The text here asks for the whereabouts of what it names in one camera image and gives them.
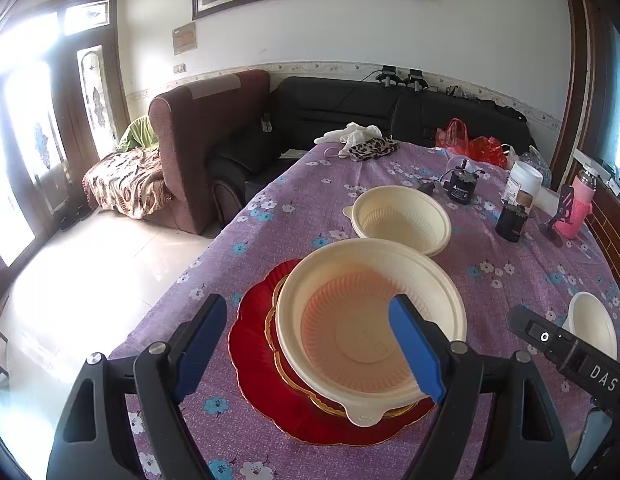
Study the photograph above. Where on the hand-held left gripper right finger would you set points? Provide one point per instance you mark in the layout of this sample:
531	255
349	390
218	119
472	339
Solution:
415	350

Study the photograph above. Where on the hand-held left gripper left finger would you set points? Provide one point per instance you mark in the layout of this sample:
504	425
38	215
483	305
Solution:
202	345

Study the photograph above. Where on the white paper bowl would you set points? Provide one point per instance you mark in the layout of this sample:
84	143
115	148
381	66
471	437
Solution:
590	325

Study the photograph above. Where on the red glass plate with sticker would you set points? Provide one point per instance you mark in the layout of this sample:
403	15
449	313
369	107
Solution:
255	360

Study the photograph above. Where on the cream plastic bowl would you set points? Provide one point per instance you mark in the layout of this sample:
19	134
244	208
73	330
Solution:
400	220
340	330

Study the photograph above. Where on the black device with wooden knob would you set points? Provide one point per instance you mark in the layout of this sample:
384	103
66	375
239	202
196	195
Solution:
512	222

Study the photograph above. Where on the black phone stand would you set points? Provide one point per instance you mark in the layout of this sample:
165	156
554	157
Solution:
562	210

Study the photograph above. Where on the small black adapter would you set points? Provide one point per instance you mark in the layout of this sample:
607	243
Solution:
428	187

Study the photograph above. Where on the bottle with pink knitted sleeve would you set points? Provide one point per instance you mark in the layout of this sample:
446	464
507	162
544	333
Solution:
580	205

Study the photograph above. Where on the black round motor device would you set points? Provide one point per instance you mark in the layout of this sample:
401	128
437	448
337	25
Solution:
462	190

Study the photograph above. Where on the white box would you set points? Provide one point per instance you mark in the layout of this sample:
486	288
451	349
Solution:
547	200

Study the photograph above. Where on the purple floral tablecloth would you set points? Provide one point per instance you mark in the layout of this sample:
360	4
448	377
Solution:
300	200

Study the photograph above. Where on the patterned brown blanket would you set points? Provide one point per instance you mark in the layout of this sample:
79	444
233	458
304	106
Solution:
130	180

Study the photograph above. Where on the white plastic jar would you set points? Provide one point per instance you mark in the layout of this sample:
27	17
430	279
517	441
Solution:
525	175

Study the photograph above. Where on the brown armchair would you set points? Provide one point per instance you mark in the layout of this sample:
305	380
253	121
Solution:
200	140

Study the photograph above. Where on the red plastic bag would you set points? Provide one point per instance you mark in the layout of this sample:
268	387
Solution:
455	140

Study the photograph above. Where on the clear plastic bag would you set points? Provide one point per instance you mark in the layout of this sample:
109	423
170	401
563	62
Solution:
535	157

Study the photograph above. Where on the green cloth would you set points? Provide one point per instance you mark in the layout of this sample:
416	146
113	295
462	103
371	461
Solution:
137	132

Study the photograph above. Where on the white gloves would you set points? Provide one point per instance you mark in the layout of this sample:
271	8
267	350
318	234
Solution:
350	134

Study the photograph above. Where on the black leather sofa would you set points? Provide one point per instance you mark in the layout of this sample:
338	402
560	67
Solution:
330	110

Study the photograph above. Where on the black device on sofa back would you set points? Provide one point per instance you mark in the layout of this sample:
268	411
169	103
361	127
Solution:
388	77
416	81

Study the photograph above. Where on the glass panel door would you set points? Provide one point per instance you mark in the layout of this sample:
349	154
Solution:
95	85

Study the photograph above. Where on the wall socket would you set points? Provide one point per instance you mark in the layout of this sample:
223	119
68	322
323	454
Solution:
180	67

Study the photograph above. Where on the brown wall plaque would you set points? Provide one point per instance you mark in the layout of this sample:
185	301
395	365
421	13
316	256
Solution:
184	39

